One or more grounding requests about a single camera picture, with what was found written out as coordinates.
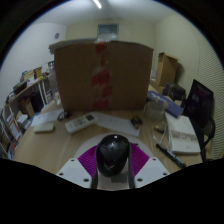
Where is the black screen monitor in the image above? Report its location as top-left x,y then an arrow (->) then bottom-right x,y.
184,79 -> 215,129

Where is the black bag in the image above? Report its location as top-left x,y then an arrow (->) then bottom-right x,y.
163,82 -> 187,107

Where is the ceiling light tube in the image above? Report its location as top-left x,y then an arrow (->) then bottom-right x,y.
92,0 -> 103,10

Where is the black computer mouse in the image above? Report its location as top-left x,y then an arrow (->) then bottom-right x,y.
95,133 -> 131,178

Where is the small cardboard box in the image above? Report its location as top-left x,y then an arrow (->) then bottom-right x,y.
33,66 -> 43,80

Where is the blank white paper sheet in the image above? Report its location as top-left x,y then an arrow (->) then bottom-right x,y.
94,112 -> 141,137

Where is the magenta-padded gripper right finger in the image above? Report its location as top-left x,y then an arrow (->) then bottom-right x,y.
127,143 -> 170,189

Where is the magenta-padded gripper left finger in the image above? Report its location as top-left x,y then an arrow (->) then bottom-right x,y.
55,145 -> 99,190

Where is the large brown cardboard box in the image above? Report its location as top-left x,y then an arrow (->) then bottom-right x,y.
54,40 -> 154,113

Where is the tall open cardboard box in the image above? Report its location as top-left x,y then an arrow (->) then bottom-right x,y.
155,52 -> 179,88

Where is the white cable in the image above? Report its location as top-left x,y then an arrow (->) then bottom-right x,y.
151,119 -> 168,145

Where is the clear plastic tub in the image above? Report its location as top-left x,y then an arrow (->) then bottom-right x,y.
143,99 -> 166,121

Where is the small black clip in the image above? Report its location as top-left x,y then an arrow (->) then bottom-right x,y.
130,116 -> 144,130

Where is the shelf unit with books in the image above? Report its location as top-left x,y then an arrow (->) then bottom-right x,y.
0,105 -> 25,160

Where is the white remote with display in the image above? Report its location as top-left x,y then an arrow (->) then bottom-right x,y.
64,112 -> 98,135

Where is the black marker pen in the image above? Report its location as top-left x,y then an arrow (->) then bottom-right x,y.
155,143 -> 188,169

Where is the blue book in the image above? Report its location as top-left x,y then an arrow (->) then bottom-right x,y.
146,90 -> 185,119

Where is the wooden side desk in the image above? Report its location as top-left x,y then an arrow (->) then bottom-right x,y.
4,74 -> 56,113

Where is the white notebook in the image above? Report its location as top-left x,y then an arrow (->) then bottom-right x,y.
164,113 -> 202,155

